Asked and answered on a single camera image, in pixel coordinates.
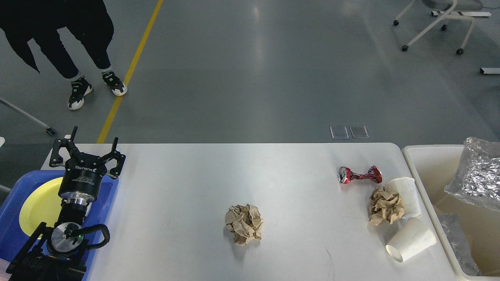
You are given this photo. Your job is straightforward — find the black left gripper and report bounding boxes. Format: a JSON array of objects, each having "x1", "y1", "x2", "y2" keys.
[{"x1": 49, "y1": 126, "x2": 126, "y2": 204}]

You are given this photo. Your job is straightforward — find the yellow-green plastic plate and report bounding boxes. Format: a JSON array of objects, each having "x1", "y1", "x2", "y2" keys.
[{"x1": 18, "y1": 176, "x2": 66, "y2": 236}]

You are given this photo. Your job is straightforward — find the brown paper ball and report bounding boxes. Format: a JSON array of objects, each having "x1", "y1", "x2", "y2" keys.
[{"x1": 225, "y1": 204, "x2": 264, "y2": 245}]

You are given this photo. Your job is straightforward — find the small brown paper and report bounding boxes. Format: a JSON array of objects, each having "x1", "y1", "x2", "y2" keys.
[{"x1": 368, "y1": 187, "x2": 405, "y2": 226}]

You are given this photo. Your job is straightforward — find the white paper cup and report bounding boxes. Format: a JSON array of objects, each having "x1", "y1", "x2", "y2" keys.
[
  {"x1": 385, "y1": 177, "x2": 422, "y2": 219},
  {"x1": 385, "y1": 218, "x2": 436, "y2": 263}
]

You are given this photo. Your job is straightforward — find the foil tray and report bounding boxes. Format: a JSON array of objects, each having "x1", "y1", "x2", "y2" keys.
[
  {"x1": 445, "y1": 137, "x2": 500, "y2": 212},
  {"x1": 437, "y1": 213, "x2": 482, "y2": 276}
]

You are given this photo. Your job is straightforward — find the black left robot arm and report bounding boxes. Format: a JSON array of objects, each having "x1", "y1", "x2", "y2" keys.
[{"x1": 6, "y1": 126, "x2": 126, "y2": 281}]

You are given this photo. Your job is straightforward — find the white chair leg left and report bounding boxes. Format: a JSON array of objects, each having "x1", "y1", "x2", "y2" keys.
[{"x1": 0, "y1": 98, "x2": 57, "y2": 136}]

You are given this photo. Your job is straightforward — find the person in black coat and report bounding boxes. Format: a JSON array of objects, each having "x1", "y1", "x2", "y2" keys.
[{"x1": 0, "y1": 0, "x2": 127, "y2": 110}]

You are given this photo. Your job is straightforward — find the crushed red soda can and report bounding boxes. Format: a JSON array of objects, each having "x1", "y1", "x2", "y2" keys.
[{"x1": 338, "y1": 165, "x2": 383, "y2": 184}]

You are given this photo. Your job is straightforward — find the floor outlet plates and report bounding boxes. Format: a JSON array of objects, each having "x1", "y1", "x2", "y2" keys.
[{"x1": 330, "y1": 126, "x2": 370, "y2": 139}]

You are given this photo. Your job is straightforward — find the white paper cup upright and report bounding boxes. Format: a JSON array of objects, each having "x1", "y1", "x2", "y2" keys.
[{"x1": 385, "y1": 177, "x2": 422, "y2": 219}]

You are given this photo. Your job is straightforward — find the cream plastic bin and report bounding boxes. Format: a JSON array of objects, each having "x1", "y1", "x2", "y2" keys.
[{"x1": 402, "y1": 144, "x2": 499, "y2": 281}]

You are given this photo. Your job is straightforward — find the white bar on floor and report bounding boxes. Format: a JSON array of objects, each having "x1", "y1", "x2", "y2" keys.
[{"x1": 480, "y1": 68, "x2": 500, "y2": 75}]

